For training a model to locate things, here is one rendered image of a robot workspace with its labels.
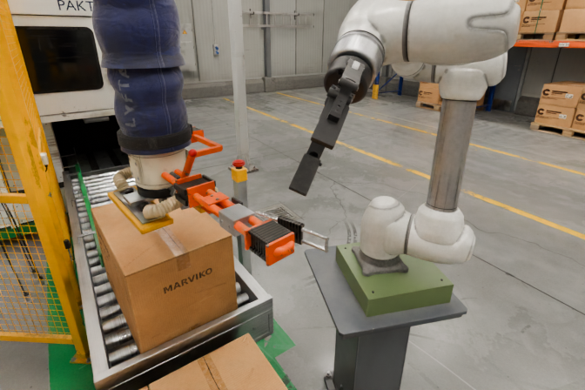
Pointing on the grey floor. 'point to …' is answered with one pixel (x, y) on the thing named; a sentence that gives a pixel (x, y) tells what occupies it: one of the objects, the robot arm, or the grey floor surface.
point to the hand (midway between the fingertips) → (311, 164)
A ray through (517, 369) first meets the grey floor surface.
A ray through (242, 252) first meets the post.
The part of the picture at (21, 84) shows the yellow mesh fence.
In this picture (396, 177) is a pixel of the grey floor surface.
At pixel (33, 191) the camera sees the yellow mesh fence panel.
